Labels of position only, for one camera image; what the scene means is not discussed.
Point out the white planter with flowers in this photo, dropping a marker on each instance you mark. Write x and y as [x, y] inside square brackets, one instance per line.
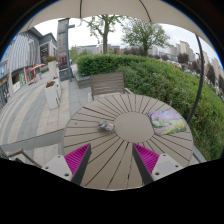
[51, 96]
[52, 68]

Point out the round leafy tree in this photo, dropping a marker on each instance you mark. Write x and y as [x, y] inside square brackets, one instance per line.
[145, 33]

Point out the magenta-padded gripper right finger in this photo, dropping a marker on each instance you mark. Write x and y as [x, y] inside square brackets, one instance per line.
[165, 165]

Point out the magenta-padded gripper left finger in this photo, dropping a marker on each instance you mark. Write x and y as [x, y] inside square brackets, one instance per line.
[60, 165]

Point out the green hedge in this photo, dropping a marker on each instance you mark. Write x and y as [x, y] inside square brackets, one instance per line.
[156, 80]

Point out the beige umbrella canopy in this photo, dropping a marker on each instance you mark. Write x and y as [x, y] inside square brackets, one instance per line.
[110, 8]

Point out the brown slatted chair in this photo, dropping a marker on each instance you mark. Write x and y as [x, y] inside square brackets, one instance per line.
[107, 84]

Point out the tall grey sign pillar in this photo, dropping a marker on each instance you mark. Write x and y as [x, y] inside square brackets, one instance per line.
[62, 46]

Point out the grey shopfront building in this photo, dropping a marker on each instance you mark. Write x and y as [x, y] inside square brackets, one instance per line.
[23, 56]

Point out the slender sparse tree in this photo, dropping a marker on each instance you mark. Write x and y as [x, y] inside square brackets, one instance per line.
[105, 36]

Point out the dark curved umbrella pole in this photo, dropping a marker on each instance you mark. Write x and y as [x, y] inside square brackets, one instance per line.
[202, 73]

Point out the transparent computer mouse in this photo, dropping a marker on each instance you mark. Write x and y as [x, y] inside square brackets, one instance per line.
[106, 126]

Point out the distant apartment blocks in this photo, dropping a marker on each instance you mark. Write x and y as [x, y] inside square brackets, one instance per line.
[183, 50]

